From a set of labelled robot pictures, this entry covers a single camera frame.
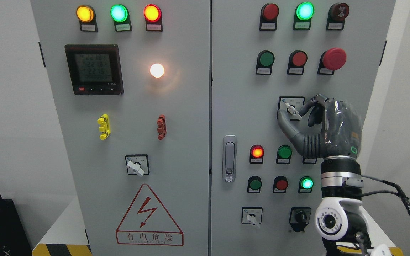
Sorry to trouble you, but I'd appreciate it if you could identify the green indicator light middle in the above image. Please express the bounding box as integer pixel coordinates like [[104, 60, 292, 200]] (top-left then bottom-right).
[[276, 145, 293, 164]]

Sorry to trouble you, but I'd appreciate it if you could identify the red push button lower row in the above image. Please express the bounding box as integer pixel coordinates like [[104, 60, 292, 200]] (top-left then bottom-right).
[[272, 176, 289, 193]]

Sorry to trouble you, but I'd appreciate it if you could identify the green indicator light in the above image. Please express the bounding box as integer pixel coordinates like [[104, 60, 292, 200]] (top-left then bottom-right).
[[110, 4, 132, 32], [293, 2, 315, 30], [276, 145, 293, 164]]

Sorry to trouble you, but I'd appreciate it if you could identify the red push button row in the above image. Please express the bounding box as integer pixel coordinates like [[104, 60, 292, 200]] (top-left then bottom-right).
[[287, 50, 308, 75], [272, 176, 289, 193]]

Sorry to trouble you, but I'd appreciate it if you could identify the yellow toggle clamp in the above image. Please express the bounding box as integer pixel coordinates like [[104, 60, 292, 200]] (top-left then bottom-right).
[[97, 114, 111, 140]]

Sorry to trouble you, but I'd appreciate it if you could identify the dark red buzzer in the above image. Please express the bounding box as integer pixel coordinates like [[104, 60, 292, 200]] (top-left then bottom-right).
[[326, 2, 350, 31]]

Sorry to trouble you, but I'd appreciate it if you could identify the red emergency stop mushroom button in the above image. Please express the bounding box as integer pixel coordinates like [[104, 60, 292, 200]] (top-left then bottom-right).
[[317, 47, 347, 75]]

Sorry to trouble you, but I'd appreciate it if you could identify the red push button upper row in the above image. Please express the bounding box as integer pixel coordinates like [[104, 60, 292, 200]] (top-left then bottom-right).
[[287, 50, 308, 75]]

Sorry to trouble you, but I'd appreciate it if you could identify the gray rotary switch bottom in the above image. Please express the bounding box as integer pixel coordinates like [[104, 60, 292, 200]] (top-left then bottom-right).
[[241, 206, 263, 229]]

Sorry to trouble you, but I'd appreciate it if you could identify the silver door lock handle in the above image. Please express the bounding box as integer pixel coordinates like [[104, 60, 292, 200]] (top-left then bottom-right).
[[222, 135, 237, 182]]

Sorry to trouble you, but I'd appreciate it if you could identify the green push button row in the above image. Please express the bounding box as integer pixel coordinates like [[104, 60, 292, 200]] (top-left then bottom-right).
[[255, 50, 275, 75], [247, 176, 262, 193]]

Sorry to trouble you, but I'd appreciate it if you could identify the gray rotary switch left door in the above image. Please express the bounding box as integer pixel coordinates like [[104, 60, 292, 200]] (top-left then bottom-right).
[[125, 154, 150, 177]]

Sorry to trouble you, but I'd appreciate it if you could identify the black key selector switch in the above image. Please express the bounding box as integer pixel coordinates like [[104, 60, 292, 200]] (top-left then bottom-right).
[[289, 207, 312, 232]]

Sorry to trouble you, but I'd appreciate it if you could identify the green indicator light top right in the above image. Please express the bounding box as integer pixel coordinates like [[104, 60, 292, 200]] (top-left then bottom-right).
[[293, 2, 315, 30]]

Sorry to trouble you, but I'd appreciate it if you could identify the red electric hazard warning sticker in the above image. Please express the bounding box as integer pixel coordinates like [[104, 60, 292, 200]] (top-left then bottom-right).
[[115, 183, 184, 246]]

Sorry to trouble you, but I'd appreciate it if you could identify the gray electrical cabinet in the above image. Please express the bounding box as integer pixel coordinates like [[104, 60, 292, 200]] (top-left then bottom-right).
[[31, 0, 396, 256]]

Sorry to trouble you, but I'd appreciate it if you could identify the white glowing indicator light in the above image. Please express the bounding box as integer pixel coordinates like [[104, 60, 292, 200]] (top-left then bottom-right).
[[149, 63, 165, 78]]

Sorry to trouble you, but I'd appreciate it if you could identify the gray robotic hand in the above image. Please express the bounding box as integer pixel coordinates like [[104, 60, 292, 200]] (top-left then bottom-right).
[[277, 94, 362, 161]]

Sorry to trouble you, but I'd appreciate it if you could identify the red indicator light top right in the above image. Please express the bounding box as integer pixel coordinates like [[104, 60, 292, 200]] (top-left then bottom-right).
[[259, 3, 279, 31]]

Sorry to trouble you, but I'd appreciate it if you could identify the green push button lower row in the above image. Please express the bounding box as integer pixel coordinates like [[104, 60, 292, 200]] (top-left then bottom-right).
[[247, 176, 262, 193]]

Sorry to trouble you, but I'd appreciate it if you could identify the black digital power meter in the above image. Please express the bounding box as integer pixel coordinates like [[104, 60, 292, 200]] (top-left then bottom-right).
[[64, 44, 124, 95]]

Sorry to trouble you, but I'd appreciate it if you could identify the red toggle clamp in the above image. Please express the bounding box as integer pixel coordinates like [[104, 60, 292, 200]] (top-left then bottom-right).
[[156, 114, 167, 140]]

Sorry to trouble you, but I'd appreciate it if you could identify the green indicator light top left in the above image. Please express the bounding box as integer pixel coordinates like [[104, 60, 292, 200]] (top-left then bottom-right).
[[110, 4, 132, 32]]

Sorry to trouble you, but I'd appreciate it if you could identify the gray rotary switch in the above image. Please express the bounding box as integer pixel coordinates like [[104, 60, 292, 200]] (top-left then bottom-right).
[[278, 96, 305, 121], [241, 206, 263, 229]]

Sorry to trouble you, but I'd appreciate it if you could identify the black box with antenna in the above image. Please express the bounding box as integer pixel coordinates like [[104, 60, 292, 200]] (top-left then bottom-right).
[[0, 194, 32, 256]]

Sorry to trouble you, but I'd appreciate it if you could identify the lit red indicator light middle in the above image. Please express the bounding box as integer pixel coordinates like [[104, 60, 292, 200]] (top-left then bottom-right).
[[249, 144, 264, 164]]

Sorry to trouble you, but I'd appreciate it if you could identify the red indicator light top left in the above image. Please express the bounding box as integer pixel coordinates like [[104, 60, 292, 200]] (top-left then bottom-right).
[[143, 4, 163, 31]]

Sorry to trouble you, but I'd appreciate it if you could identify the yellow indicator light top left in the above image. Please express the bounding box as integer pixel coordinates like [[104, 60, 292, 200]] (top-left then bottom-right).
[[75, 5, 98, 32]]

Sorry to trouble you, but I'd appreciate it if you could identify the green push button upper row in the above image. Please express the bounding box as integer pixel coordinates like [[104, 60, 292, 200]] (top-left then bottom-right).
[[255, 50, 275, 75]]

